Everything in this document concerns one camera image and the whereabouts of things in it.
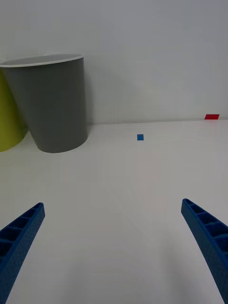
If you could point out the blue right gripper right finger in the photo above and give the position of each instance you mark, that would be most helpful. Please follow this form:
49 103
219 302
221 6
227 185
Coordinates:
209 240

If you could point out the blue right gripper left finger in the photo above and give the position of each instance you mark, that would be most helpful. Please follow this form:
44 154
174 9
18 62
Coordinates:
21 240

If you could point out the yellow-green plastic waste bin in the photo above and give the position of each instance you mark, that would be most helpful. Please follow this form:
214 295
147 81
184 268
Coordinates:
8 123

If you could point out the grey plastic waste bin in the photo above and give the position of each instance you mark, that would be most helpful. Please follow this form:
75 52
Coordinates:
54 107

